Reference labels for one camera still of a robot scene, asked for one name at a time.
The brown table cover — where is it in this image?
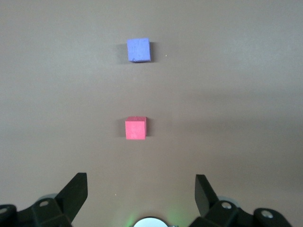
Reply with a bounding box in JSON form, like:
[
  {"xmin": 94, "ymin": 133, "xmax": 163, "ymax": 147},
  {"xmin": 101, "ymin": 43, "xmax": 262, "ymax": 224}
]
[{"xmin": 0, "ymin": 0, "xmax": 303, "ymax": 227}]

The purple foam block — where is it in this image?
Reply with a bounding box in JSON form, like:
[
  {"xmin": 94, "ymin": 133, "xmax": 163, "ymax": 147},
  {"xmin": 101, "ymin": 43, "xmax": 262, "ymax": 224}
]
[{"xmin": 126, "ymin": 37, "xmax": 152, "ymax": 63}]

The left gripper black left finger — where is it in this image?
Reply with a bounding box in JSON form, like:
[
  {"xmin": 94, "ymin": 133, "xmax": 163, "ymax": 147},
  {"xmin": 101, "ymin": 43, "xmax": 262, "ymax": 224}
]
[{"xmin": 16, "ymin": 172, "xmax": 89, "ymax": 227}]

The red foam block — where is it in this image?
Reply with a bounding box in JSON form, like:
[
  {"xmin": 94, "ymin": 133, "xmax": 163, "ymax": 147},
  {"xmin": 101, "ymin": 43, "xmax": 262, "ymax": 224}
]
[{"xmin": 125, "ymin": 116, "xmax": 148, "ymax": 140}]

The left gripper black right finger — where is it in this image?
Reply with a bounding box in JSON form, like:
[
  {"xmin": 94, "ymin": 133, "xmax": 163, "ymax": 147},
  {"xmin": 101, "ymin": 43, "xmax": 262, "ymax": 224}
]
[{"xmin": 190, "ymin": 174, "xmax": 257, "ymax": 227}]

